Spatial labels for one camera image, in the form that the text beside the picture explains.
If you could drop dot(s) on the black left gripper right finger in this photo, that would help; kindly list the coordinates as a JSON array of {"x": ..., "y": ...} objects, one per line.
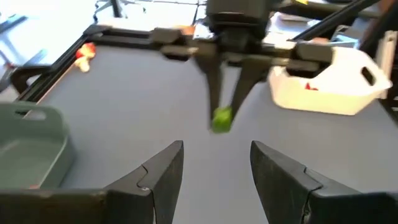
[{"x": 280, "y": 186}]

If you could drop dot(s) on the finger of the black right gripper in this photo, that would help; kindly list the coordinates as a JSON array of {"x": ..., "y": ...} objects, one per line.
[
  {"x": 214, "y": 87},
  {"x": 248, "y": 81}
]

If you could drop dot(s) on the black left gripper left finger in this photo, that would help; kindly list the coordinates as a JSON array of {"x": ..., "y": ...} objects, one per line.
[{"x": 155, "y": 186}]

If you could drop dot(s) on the green toy pepper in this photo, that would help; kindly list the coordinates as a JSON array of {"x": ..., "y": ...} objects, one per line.
[{"x": 221, "y": 119}]

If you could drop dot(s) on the white plastic basket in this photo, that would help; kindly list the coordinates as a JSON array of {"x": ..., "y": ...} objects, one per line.
[{"x": 342, "y": 93}]

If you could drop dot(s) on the red white toy radish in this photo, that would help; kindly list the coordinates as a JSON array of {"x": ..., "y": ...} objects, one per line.
[{"x": 88, "y": 49}]

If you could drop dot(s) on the white toy mushroom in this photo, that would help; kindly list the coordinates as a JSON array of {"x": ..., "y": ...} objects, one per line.
[{"x": 82, "y": 63}]

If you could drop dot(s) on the black diagonal rig strut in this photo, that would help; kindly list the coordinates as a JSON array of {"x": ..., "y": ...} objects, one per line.
[{"x": 326, "y": 21}]

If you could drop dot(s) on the teal plastic basket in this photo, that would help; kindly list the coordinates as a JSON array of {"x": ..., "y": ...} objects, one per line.
[{"x": 31, "y": 149}]

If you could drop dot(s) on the black table clamp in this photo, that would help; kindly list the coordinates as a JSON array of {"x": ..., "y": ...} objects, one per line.
[{"x": 25, "y": 74}]

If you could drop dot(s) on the black table frame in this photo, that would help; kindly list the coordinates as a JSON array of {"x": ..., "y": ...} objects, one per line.
[{"x": 62, "y": 62}]

